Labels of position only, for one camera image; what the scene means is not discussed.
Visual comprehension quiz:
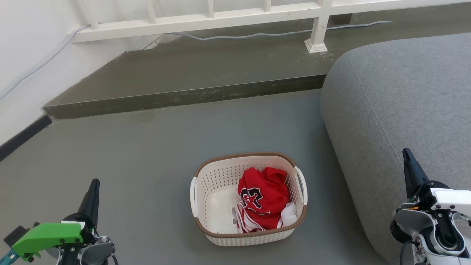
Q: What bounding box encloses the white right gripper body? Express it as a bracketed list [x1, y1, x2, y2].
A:
[407, 180, 471, 218]

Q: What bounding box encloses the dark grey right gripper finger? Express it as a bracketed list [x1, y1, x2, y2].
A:
[402, 148, 430, 199]

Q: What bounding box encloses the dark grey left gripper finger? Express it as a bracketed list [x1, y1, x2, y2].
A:
[77, 179, 101, 228]

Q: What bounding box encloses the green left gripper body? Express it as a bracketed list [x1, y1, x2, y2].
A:
[12, 213, 98, 261]

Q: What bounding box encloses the white perforated plastic laundry basket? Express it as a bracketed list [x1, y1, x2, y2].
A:
[190, 152, 308, 247]

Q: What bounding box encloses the grey fabric sofa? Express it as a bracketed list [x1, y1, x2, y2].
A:
[319, 32, 471, 265]

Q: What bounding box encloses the red basketball jersey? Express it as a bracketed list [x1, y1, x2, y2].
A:
[232, 167, 298, 233]

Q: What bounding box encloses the raised concrete step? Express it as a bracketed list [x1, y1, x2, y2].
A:
[42, 7, 471, 120]

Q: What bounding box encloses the white metal railing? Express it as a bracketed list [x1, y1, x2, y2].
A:
[71, 0, 471, 54]

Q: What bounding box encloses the black wall baseboard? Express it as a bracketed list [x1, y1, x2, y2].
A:
[0, 114, 53, 162]

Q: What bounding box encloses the thin grey cable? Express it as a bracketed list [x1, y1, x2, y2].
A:
[0, 21, 393, 100]

